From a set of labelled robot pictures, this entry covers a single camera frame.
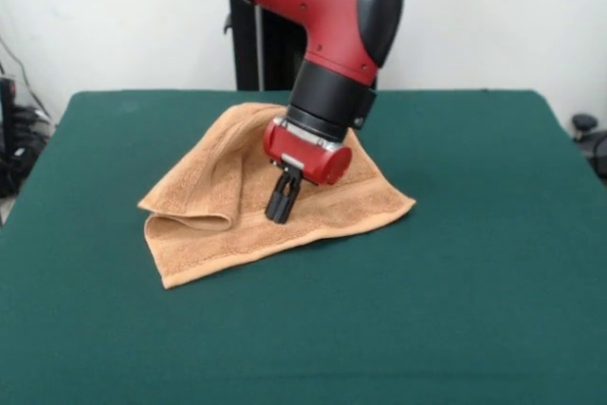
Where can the black computer case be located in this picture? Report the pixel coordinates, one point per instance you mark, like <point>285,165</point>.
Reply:
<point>7,115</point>

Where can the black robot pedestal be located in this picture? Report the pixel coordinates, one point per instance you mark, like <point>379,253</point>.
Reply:
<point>242,44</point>

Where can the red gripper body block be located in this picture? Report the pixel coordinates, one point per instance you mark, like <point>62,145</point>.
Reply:
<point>308,158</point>

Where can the black equipment pile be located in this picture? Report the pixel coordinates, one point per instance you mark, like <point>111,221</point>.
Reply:
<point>23,158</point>

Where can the dark green table cloth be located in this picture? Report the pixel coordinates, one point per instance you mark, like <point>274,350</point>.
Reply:
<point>142,353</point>

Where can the tan terry towel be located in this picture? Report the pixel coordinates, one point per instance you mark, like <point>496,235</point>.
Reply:
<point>204,234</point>

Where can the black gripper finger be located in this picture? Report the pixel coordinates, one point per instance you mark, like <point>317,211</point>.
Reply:
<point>290,203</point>
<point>276,198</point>

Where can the grey pedestal leg with caster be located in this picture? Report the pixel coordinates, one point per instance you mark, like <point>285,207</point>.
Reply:
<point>598,144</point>

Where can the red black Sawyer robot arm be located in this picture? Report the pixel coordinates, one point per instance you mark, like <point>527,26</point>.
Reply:
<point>332,21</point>

